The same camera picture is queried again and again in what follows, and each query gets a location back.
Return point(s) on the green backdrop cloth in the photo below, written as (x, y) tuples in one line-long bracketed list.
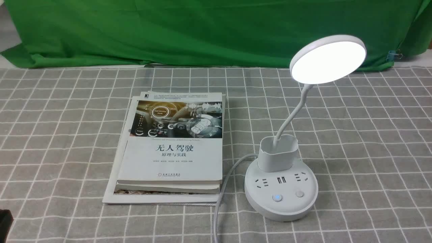
[(263, 33)]

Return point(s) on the large white bottom magazine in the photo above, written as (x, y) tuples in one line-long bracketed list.
[(111, 198)]

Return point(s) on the white desk lamp with sockets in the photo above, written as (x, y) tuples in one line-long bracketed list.
[(277, 184)]

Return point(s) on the blue binder clip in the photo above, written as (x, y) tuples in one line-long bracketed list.
[(394, 55)]

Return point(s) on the black object at corner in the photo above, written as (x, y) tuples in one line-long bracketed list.
[(6, 220)]

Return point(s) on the white self-driving textbook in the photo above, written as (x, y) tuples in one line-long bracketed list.
[(174, 138)]

